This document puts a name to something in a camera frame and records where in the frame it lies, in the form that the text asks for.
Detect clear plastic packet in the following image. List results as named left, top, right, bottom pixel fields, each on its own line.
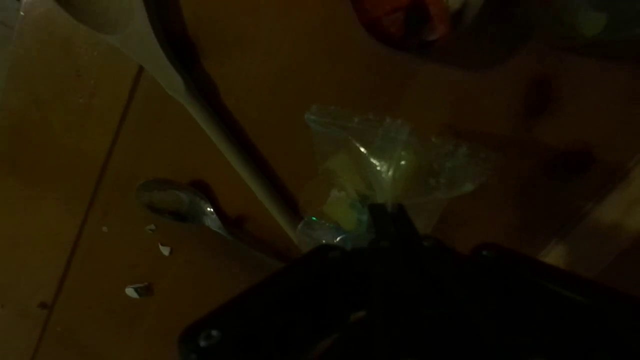
left=297, top=104, right=497, bottom=251

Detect wooden spoon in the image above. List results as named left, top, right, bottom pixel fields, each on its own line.
left=56, top=0, right=302, bottom=248

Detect red round object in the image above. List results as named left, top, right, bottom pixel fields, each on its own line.
left=349, top=0, right=463, bottom=53

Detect metal spoon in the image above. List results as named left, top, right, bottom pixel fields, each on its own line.
left=137, top=179, right=287, bottom=269

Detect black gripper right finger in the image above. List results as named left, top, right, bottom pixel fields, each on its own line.
left=391, top=202, right=425, bottom=248

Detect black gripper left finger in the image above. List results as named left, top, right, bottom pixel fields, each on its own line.
left=364, top=202, right=395, bottom=248

